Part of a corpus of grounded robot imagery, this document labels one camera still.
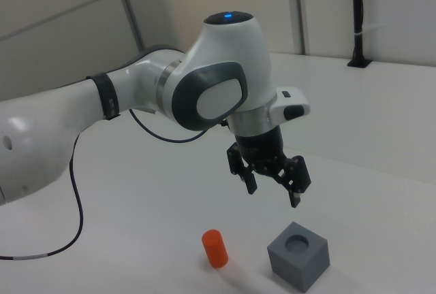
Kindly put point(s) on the black pole with base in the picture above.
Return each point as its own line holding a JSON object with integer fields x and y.
{"x": 358, "y": 18}

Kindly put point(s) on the grey partition post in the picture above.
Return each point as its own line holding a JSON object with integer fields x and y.
{"x": 298, "y": 8}
{"x": 131, "y": 4}

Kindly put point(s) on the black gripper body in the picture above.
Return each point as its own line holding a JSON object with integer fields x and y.
{"x": 260, "y": 151}

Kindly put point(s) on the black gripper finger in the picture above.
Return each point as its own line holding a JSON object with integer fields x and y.
{"x": 247, "y": 176}
{"x": 298, "y": 175}

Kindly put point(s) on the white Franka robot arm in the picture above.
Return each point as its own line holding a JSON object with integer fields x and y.
{"x": 221, "y": 52}

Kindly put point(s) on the grey block with round hole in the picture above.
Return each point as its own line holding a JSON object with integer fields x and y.
{"x": 299, "y": 266}

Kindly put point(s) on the orange cylinder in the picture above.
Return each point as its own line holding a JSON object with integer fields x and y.
{"x": 215, "y": 248}

